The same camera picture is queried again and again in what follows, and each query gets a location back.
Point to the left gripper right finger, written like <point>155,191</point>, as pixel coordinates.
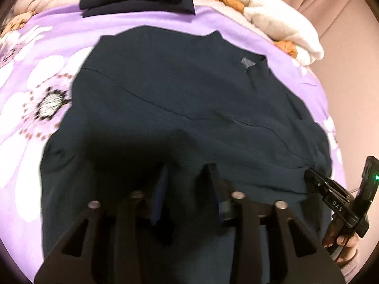
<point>295,254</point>

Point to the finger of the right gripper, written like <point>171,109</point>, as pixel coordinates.
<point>324,186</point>

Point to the dark navy zip jacket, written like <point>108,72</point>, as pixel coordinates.
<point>148,99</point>

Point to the person's right hand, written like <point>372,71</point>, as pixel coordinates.
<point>347,242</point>

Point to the pink curtain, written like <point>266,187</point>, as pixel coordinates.
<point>313,3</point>

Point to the white fluffy blanket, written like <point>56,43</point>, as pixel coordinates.
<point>281,22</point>

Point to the purple floral bed sheet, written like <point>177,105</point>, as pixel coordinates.
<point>38,64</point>

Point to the peach ruffled cloth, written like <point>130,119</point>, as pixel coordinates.
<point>17,22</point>

